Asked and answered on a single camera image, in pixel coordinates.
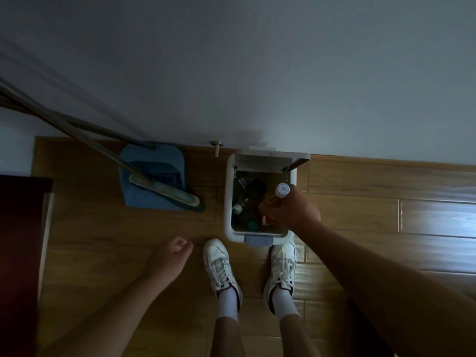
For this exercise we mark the person's right forearm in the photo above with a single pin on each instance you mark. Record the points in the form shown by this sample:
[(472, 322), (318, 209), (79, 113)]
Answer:
[(379, 289)]

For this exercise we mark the dark bottle with white cap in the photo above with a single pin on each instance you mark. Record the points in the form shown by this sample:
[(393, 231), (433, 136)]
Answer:
[(250, 195)]

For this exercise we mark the person's right fingers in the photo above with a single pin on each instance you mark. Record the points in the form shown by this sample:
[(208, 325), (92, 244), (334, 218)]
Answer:
[(278, 216)]

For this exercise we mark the person's right leg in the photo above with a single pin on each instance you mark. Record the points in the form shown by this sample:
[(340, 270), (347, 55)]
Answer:
[(299, 340)]

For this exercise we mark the dark red wooden furniture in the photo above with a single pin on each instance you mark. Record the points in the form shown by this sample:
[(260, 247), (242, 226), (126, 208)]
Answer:
[(18, 256)]

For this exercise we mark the person's left white sock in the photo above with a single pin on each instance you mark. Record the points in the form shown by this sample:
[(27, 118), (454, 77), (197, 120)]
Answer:
[(227, 304)]

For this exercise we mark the blue dustpan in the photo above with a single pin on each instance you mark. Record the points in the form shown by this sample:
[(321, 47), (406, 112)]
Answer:
[(152, 159)]

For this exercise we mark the metal door stopper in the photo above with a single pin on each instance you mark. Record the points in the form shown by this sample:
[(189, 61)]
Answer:
[(217, 145)]

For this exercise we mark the person's white sock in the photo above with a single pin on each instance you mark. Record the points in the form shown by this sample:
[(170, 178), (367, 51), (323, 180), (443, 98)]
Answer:
[(284, 303), (227, 304)]

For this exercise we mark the person's leg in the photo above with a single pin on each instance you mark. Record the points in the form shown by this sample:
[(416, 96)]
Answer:
[(228, 340), (299, 340)]

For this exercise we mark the white pedal trash bin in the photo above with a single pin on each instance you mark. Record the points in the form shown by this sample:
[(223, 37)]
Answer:
[(260, 159)]

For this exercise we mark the person's left hand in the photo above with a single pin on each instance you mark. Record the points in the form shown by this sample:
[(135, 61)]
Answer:
[(165, 260)]

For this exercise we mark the person's left white sneaker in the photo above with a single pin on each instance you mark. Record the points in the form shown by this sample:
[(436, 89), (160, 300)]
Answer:
[(219, 263)]

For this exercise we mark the red and white packet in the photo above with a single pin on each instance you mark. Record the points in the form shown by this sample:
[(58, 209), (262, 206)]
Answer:
[(267, 220)]

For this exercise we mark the person's right white sock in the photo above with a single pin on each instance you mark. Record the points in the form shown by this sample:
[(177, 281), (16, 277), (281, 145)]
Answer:
[(284, 303)]

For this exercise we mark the person's right white sneaker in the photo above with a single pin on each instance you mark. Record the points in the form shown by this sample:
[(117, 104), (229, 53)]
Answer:
[(282, 267)]

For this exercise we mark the person's white sneaker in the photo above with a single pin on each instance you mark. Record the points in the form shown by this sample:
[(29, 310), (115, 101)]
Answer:
[(219, 263), (282, 267)]

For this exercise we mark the person's left fingers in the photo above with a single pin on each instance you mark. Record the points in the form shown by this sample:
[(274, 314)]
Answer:
[(181, 245)]

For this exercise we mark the green capped bottle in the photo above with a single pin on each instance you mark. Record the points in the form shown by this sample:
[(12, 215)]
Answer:
[(253, 225)]

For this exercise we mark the person's left forearm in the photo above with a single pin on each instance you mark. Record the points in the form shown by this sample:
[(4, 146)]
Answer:
[(111, 319)]

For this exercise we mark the amber bottle with white cap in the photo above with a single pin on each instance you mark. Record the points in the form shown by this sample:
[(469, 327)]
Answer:
[(282, 190)]

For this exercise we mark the person's left leg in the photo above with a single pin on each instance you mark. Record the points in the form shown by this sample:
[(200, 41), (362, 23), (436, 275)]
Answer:
[(228, 340)]

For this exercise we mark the person's right hand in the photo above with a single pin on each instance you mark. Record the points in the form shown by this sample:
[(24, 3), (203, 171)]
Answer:
[(297, 211)]

